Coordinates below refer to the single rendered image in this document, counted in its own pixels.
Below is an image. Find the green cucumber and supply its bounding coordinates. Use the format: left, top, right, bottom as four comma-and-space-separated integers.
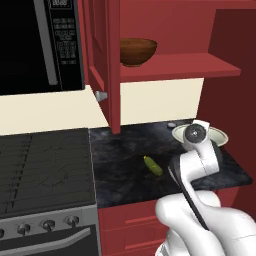
143, 155, 165, 177

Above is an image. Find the white bowl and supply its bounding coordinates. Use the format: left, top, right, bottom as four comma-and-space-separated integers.
171, 124, 230, 148

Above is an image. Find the brown wooden bowl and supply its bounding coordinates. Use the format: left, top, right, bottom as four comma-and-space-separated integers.
119, 37, 159, 68

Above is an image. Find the red cupboard door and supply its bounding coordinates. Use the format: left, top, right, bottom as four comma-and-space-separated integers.
77, 0, 122, 135

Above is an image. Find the black and grey stove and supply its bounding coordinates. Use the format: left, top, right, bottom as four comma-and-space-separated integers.
0, 127, 102, 256

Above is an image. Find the red drawer front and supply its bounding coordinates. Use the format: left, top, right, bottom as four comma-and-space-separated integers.
97, 186, 242, 256

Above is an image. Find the dark red tall cabinet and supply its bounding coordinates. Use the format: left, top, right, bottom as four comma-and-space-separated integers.
196, 8, 256, 221

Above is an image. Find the black microwave oven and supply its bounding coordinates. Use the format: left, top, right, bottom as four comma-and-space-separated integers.
0, 0, 86, 97

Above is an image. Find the grey cupboard door handle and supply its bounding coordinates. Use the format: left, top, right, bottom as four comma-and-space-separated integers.
94, 90, 109, 102

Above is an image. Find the red wall cupboard with shelf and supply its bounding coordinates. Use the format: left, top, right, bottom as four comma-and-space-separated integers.
119, 0, 256, 83

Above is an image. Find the grey microwave door handle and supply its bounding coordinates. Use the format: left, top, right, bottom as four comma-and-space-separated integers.
32, 0, 61, 86

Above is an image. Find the grey oven door handle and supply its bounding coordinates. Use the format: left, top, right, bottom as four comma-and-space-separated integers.
0, 226, 93, 256

